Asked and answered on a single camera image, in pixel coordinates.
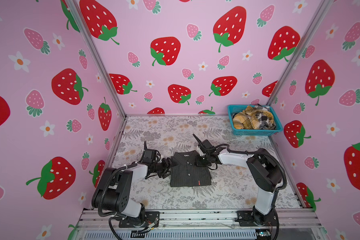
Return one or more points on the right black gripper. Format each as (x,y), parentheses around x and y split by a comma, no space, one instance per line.
(198,163)

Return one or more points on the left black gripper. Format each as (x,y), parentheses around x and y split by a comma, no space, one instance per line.
(167,165)

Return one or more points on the dark grey pinstripe shirt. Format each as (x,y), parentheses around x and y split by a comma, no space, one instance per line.
(186,173)

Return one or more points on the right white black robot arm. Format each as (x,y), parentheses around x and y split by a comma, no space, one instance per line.
(266,170)

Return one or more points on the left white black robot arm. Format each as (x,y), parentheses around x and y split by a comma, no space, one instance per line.
(112,195)

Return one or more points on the teal plastic basket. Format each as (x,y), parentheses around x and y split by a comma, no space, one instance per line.
(234,109)

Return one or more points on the yellow plaid shirt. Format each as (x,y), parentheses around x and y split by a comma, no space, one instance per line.
(254,118)

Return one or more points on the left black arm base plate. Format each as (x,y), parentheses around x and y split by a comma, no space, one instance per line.
(147,219)

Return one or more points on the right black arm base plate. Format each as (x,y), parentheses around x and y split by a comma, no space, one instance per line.
(256,219)

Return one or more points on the aluminium frame rail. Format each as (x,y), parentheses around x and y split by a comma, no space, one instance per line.
(215,224)

